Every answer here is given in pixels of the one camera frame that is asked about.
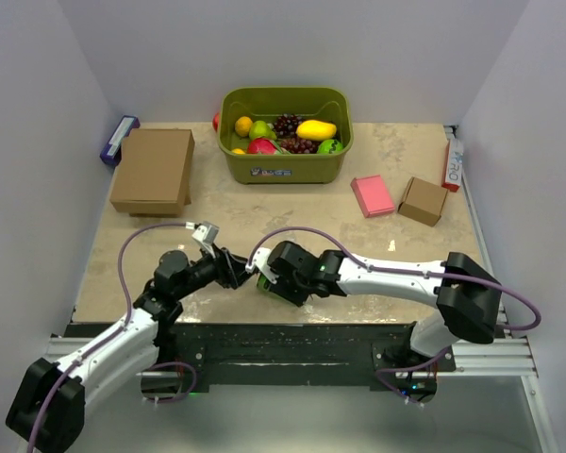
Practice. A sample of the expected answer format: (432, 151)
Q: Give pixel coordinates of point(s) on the red white box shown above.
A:
(453, 165)

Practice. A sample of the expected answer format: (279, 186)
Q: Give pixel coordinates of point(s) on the dark grapes bunch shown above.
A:
(285, 125)
(297, 145)

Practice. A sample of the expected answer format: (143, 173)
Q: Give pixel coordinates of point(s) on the green pear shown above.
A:
(261, 129)

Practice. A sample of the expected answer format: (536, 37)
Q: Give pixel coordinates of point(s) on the yellow mango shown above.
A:
(316, 130)

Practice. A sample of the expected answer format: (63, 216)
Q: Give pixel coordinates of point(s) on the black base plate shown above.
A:
(343, 355)

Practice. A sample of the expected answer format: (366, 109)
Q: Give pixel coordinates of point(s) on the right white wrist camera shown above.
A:
(258, 264)

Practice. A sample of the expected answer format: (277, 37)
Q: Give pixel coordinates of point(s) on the purple white box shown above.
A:
(111, 152)

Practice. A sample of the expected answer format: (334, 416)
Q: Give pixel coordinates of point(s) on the dark grapes lower bunch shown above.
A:
(297, 145)

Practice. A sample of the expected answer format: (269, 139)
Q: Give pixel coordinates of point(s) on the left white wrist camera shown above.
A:
(204, 234)

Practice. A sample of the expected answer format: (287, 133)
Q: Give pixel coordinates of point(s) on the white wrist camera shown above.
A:
(204, 234)
(258, 264)

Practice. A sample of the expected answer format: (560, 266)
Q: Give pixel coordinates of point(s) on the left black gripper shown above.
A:
(229, 276)

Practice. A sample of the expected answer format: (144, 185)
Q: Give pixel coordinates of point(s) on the red fruit behind bin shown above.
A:
(216, 121)

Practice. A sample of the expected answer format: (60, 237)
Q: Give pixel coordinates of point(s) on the red dragon fruit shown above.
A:
(263, 146)

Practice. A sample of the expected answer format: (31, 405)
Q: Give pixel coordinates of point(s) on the dark grapes upper bunch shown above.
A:
(285, 125)

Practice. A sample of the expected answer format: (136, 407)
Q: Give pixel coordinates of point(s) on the green round fruit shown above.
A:
(330, 147)

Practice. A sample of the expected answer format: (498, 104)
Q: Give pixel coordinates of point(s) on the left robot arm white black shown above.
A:
(54, 397)

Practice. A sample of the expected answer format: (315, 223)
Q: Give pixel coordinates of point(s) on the pink box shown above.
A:
(372, 195)

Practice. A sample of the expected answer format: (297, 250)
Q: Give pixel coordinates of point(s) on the green paper box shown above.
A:
(264, 284)

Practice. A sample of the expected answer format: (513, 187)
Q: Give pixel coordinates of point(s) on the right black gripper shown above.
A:
(296, 298)

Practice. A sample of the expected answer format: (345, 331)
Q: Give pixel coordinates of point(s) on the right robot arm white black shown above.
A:
(464, 296)

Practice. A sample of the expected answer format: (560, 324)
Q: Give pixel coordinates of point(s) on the olive green plastic bin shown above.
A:
(267, 103)

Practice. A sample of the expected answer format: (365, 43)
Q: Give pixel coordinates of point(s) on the large brown cardboard box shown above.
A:
(153, 177)

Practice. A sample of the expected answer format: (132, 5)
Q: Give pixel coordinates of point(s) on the small brown cardboard box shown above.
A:
(423, 201)

